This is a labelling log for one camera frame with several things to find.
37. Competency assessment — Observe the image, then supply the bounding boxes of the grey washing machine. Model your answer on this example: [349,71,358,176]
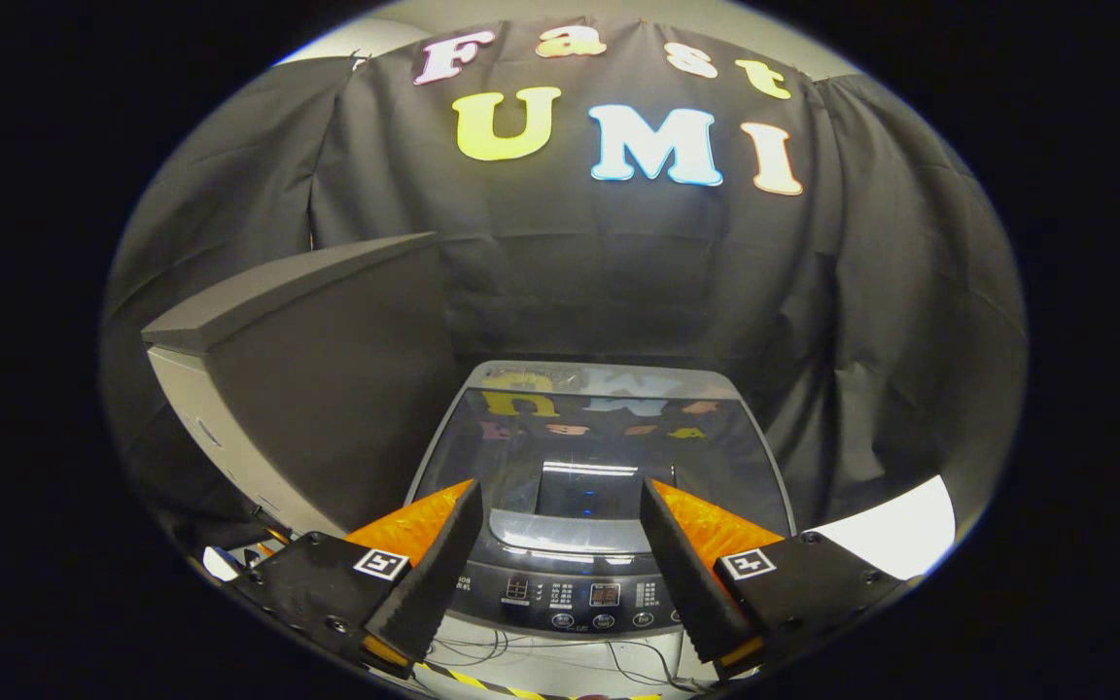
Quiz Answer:
[404,360,799,682]

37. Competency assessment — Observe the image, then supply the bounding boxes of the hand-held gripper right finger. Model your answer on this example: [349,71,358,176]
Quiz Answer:
[640,476,923,682]

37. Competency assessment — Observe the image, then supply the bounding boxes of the white board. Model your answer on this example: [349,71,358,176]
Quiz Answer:
[808,474,958,581]

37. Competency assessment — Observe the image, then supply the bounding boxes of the yellow black striped tape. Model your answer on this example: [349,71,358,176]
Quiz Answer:
[421,661,663,700]

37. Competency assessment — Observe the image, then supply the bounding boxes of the black backdrop cloth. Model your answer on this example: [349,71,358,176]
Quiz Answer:
[101,15,1028,545]

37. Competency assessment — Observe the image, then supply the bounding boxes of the grey cabinet with dark top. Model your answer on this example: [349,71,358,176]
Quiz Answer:
[142,231,464,545]

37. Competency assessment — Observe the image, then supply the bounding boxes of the black floor cables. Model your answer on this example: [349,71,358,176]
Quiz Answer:
[424,627,717,696]

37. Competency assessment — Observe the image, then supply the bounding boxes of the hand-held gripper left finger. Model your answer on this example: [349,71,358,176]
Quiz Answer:
[229,478,485,680]

